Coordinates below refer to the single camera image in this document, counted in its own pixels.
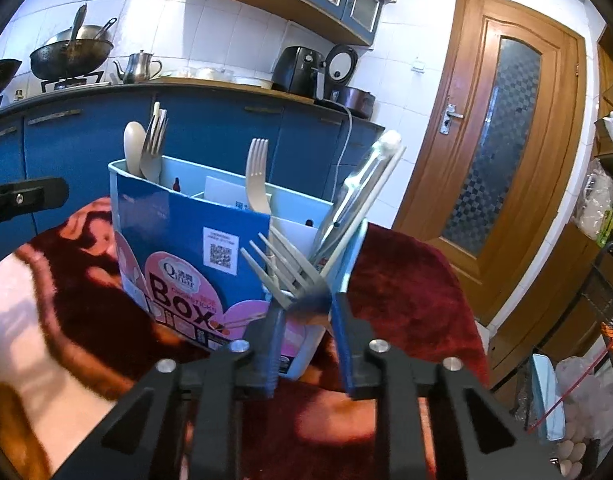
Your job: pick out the light blue tray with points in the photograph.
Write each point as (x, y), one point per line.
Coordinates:
(549, 414)

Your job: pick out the steel table knife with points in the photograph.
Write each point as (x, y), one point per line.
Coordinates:
(353, 189)

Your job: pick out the black air fryer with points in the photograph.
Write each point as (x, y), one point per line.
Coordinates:
(295, 71)

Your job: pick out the white utensil holder box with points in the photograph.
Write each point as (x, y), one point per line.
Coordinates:
(182, 245)

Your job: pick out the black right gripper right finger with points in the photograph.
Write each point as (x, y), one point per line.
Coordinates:
(362, 370)

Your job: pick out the steel kettle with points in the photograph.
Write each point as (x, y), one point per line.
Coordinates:
(141, 67)

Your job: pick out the white plastic fork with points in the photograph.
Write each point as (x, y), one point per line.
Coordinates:
(256, 177)

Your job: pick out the steel fork short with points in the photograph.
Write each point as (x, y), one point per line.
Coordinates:
(291, 279)

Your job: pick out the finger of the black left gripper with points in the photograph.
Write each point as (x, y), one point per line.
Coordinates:
(32, 195)

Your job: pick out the steel fork thin handle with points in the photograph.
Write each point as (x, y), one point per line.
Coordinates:
(151, 160)

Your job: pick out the black wok with ladle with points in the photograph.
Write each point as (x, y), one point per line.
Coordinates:
(75, 52)

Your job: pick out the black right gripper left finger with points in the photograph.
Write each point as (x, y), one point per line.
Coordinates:
(258, 372)

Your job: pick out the beige plastic spoon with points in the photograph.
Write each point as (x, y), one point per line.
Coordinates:
(133, 141)

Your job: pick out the bamboo chopstick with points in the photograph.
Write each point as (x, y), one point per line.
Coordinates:
(360, 212)

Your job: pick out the wooden door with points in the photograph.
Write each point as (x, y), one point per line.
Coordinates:
(499, 148)

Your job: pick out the dark cooking pot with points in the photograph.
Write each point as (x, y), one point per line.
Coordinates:
(360, 103)

